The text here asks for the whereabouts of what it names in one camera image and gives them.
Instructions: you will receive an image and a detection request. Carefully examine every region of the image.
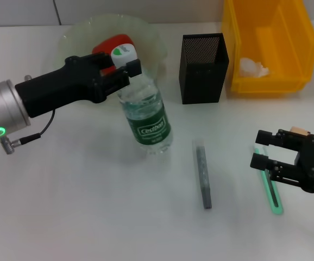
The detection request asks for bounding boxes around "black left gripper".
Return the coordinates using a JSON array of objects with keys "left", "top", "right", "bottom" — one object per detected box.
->
[{"left": 15, "top": 52, "right": 143, "bottom": 118}]

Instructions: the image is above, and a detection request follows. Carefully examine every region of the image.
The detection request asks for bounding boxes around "red-orange fruit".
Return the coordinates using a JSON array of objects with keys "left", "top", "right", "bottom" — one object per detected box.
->
[{"left": 91, "top": 34, "right": 136, "bottom": 76}]

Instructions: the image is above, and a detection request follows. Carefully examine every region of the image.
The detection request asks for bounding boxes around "beige eraser with barcode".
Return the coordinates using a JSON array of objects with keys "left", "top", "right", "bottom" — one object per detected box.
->
[{"left": 290, "top": 126, "right": 309, "bottom": 136}]

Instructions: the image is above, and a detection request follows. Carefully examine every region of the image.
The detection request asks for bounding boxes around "green utility knife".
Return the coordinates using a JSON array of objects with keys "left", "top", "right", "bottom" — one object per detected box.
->
[{"left": 253, "top": 145, "right": 284, "bottom": 215}]

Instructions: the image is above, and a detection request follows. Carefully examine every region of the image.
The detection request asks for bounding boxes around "grey pen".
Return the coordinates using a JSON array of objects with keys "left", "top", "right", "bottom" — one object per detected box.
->
[{"left": 192, "top": 140, "right": 212, "bottom": 210}]

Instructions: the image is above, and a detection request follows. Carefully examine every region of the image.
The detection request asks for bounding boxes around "clear green-label water bottle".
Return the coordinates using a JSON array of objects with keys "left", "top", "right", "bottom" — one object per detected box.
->
[{"left": 110, "top": 42, "right": 172, "bottom": 156}]

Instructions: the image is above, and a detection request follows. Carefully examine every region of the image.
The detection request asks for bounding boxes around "white plastic bag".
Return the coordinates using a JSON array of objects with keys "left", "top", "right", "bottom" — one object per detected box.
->
[{"left": 238, "top": 57, "right": 271, "bottom": 79}]

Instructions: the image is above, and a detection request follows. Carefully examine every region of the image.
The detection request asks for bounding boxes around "pale green glass fruit plate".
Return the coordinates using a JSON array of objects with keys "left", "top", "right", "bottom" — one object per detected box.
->
[{"left": 54, "top": 15, "right": 168, "bottom": 105}]

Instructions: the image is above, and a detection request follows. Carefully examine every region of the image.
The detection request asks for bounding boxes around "black mesh pen holder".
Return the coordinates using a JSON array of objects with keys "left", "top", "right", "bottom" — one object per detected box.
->
[{"left": 178, "top": 33, "right": 230, "bottom": 105}]

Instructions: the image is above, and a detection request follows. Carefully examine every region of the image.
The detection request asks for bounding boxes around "yellow plastic bin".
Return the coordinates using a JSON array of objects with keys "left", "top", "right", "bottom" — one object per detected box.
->
[{"left": 221, "top": 0, "right": 314, "bottom": 98}]

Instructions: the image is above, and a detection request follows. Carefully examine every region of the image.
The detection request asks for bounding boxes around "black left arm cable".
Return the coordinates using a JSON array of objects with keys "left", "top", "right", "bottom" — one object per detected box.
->
[{"left": 0, "top": 108, "right": 56, "bottom": 155}]

